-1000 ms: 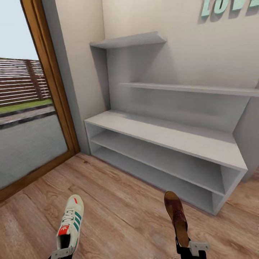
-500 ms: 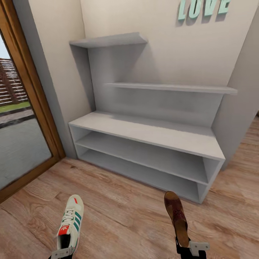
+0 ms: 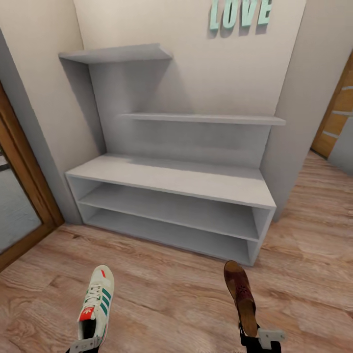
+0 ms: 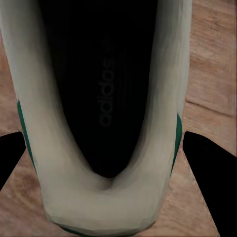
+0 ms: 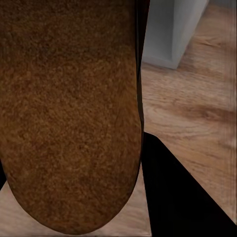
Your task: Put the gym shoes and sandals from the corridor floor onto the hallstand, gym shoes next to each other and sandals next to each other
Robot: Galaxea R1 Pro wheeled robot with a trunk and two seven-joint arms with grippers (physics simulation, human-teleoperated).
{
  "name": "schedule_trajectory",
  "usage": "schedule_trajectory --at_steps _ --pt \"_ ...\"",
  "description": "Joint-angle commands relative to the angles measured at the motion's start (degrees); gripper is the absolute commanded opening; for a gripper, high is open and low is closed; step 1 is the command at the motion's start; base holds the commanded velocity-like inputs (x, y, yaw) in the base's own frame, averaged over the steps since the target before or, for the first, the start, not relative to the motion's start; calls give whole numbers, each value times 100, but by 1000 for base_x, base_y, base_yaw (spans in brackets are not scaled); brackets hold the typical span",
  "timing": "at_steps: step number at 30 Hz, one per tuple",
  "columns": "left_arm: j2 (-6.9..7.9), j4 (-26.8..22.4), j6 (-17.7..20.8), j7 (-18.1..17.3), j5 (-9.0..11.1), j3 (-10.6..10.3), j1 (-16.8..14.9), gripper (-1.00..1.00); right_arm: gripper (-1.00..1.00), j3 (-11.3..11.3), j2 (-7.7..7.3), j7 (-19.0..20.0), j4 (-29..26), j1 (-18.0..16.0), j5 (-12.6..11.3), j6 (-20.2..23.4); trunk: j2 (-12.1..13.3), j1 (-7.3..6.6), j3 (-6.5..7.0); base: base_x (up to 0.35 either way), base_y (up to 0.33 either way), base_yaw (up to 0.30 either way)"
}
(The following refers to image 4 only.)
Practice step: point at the gym shoe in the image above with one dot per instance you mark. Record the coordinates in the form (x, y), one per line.
(100, 88)

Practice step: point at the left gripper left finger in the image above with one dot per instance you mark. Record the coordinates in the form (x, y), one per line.
(12, 147)

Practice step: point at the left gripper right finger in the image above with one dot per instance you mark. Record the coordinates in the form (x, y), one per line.
(215, 170)

